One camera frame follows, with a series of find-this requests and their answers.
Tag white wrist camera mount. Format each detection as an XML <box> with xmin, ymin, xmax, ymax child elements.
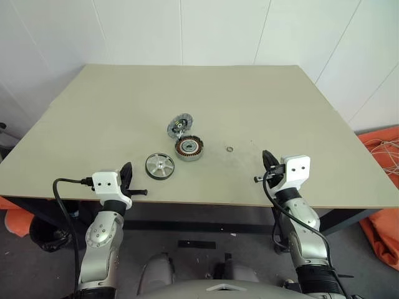
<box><xmin>269</xmin><ymin>154</ymin><xmax>312</xmax><ymax>199</ymax></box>
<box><xmin>92</xmin><ymin>169</ymin><xmax>133</xmax><ymax>209</ymax></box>

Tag round motor end cap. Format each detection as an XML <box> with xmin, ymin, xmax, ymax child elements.
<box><xmin>166</xmin><ymin>112</ymin><xmax>195</xmax><ymax>138</ymax></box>

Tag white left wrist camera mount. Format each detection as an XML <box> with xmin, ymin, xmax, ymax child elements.
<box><xmin>92</xmin><ymin>169</ymin><xmax>133</xmax><ymax>209</ymax></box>

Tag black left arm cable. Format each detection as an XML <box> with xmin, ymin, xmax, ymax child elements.
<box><xmin>52</xmin><ymin>176</ymin><xmax>94</xmax><ymax>293</ymax></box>

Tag black bin bag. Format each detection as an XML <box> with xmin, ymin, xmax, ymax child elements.
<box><xmin>29</xmin><ymin>214</ymin><xmax>74</xmax><ymax>253</ymax></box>

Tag dark metal stand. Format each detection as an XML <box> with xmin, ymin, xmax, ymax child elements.
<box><xmin>0</xmin><ymin>123</ymin><xmax>13</xmax><ymax>163</ymax></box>

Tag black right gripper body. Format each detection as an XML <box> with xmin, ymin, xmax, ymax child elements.
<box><xmin>267</xmin><ymin>171</ymin><xmax>286</xmax><ymax>189</ymax></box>

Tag white cord bundle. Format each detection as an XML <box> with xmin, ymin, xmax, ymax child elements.
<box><xmin>363</xmin><ymin>136</ymin><xmax>399</xmax><ymax>178</ymax></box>

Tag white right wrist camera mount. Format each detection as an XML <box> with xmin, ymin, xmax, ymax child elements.
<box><xmin>269</xmin><ymin>154</ymin><xmax>312</xmax><ymax>199</ymax></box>

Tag silver robot torso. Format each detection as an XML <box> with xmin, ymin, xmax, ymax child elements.
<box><xmin>137</xmin><ymin>278</ymin><xmax>305</xmax><ymax>299</ymax></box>

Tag black table frame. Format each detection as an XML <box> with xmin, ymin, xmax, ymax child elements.
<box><xmin>4</xmin><ymin>196</ymin><xmax>386</xmax><ymax>237</ymax></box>

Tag silver rotor disc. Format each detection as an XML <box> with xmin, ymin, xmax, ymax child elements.
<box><xmin>145</xmin><ymin>153</ymin><xmax>175</xmax><ymax>180</ymax></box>

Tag large orange fabric bag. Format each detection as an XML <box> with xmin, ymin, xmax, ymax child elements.
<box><xmin>357</xmin><ymin>124</ymin><xmax>399</xmax><ymax>267</ymax></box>

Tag grey rounded leg cover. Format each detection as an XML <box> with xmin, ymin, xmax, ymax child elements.
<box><xmin>214</xmin><ymin>254</ymin><xmax>259</xmax><ymax>283</ymax></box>
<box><xmin>138</xmin><ymin>252</ymin><xmax>175</xmax><ymax>295</ymax></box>

